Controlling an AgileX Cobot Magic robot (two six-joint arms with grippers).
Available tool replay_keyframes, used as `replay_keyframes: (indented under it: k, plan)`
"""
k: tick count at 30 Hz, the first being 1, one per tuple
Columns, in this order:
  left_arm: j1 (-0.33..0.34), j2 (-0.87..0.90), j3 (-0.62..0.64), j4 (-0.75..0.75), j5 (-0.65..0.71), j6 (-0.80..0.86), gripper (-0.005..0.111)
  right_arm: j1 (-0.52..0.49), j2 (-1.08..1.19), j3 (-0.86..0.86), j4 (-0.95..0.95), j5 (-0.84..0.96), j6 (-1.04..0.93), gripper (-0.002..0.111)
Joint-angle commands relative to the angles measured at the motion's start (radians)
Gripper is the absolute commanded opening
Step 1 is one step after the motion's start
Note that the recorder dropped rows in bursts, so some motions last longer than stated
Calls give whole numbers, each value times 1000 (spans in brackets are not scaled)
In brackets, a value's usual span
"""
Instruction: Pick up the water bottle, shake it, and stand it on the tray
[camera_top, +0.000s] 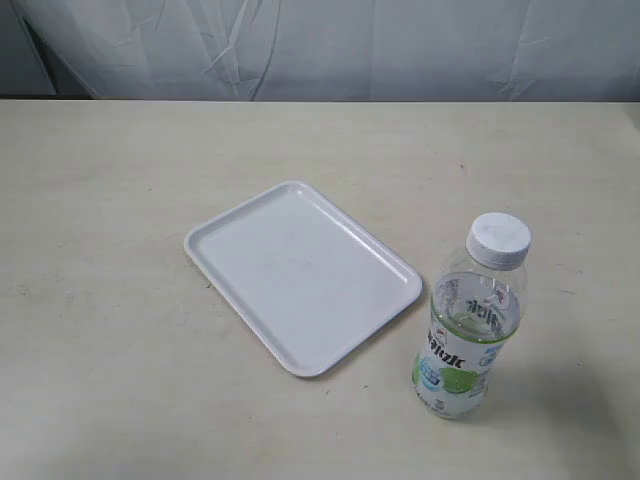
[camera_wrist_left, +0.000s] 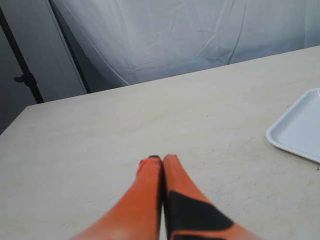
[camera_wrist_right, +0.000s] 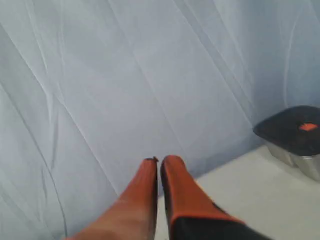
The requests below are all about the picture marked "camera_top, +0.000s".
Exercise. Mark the clear water bottle white cap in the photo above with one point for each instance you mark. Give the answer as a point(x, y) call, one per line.
point(476, 305)

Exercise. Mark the white rectangular plastic tray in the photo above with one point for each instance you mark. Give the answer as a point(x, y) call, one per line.
point(308, 280)

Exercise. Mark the white backdrop cloth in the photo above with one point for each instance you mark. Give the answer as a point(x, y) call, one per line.
point(341, 50)

